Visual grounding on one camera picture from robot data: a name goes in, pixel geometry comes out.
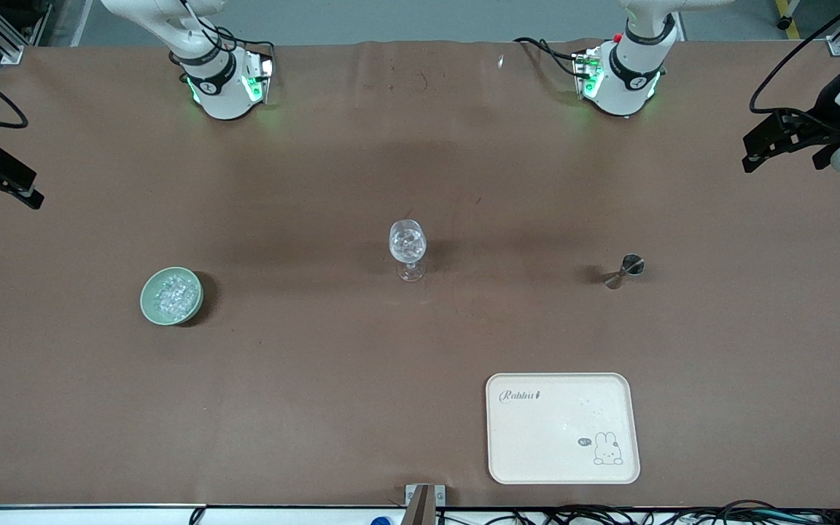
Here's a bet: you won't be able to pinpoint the silver metal jigger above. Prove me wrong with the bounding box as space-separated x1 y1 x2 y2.
604 254 645 290

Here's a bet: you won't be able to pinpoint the pile of clear ice cubes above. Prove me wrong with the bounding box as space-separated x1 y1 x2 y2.
154 275 199 319

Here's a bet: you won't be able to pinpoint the clear wine glass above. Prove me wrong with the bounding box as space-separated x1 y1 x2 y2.
389 219 428 283

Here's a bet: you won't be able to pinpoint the green ceramic bowl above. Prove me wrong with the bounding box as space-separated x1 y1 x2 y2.
140 267 204 327

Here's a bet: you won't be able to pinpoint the cream rabbit print tray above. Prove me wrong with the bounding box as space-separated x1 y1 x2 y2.
486 373 641 486

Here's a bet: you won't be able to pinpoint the brown table cover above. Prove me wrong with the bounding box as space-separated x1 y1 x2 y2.
0 40 840 509

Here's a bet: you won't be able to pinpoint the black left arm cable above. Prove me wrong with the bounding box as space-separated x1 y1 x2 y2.
749 0 840 116

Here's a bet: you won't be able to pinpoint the black left base cable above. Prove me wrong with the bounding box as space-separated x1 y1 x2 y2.
513 36 588 78

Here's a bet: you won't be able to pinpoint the black base cable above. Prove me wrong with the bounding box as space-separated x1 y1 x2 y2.
168 0 276 81
513 36 588 78

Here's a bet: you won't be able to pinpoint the black right base cable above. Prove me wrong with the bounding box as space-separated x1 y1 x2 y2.
168 0 276 81

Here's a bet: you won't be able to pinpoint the tangled black cables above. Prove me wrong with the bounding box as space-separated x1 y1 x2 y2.
435 499 840 525

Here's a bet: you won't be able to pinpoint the metal camera post bracket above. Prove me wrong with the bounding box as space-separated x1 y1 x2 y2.
404 483 446 525

